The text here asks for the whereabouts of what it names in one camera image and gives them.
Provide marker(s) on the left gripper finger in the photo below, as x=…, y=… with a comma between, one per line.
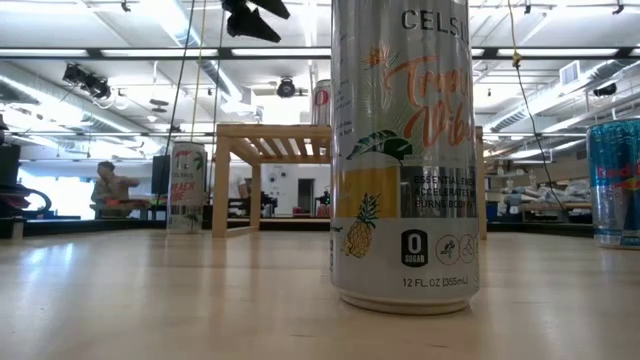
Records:
x=250, y=25
x=272, y=7

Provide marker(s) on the silver Diet Coke can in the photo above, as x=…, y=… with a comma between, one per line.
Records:
x=321, y=107

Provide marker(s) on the Celsius Peach Vibe can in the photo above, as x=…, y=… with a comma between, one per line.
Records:
x=186, y=200

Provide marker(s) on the Celsius Tropical Vibe can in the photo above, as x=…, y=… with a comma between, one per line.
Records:
x=400, y=200

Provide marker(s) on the blue silver Red Bull can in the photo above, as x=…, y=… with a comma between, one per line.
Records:
x=615, y=200

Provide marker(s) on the background black robot arm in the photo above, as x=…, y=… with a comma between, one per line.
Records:
x=324, y=199

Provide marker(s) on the slatted wooden shelf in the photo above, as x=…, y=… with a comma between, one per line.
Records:
x=235, y=132

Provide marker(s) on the round black ceiling device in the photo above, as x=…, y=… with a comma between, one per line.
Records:
x=286, y=88

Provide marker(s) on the person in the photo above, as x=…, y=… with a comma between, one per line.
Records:
x=110, y=190
x=236, y=185

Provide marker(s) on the black computer monitor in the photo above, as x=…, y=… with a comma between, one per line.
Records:
x=160, y=175

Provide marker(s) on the black curved tube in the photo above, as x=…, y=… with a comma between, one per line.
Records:
x=47, y=200

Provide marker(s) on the black box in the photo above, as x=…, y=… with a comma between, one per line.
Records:
x=9, y=165

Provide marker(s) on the white ceiling vent box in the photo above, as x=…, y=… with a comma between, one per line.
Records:
x=570, y=73

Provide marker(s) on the cluttered wooden workbench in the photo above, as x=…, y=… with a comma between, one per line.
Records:
x=550, y=197

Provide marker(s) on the black ceiling projector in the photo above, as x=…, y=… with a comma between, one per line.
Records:
x=605, y=90

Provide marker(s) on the black aluminium rig frame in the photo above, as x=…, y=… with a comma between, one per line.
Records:
x=225, y=52

